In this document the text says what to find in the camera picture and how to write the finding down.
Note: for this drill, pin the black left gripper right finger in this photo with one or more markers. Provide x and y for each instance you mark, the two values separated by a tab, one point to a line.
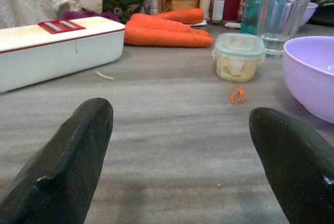
295	164

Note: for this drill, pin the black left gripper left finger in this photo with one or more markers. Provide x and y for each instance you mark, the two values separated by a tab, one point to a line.
65	166

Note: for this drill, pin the orange carrot peel curl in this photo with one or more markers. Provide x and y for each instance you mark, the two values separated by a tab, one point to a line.
237	94

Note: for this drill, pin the lilac plastic bowl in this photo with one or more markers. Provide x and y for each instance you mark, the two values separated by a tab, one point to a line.
310	75

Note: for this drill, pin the pale vegetable scrap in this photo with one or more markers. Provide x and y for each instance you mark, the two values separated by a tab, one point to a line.
105	75

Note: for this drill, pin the white red mandoline slicer box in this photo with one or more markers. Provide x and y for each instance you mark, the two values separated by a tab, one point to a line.
52	49

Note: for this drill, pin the small clear container teal lid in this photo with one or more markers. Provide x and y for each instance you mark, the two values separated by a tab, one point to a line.
238	57

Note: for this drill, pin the small white lid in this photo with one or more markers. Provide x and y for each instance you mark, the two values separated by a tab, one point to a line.
233	25

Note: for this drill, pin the small lilac bowl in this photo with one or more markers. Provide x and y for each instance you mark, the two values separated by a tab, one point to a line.
310	12

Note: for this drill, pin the purple cloth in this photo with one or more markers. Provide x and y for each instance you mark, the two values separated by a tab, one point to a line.
88	15

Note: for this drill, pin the clear ribbed drinking glass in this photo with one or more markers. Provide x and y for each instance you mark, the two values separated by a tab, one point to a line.
283	7

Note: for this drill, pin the large orange carrot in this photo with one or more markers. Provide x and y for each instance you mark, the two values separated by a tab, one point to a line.
167	38

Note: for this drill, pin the teal glass bottle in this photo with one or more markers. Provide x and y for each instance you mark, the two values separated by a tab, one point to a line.
251	4

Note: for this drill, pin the hot sauce bottle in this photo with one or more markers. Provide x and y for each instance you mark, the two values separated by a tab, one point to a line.
218	4

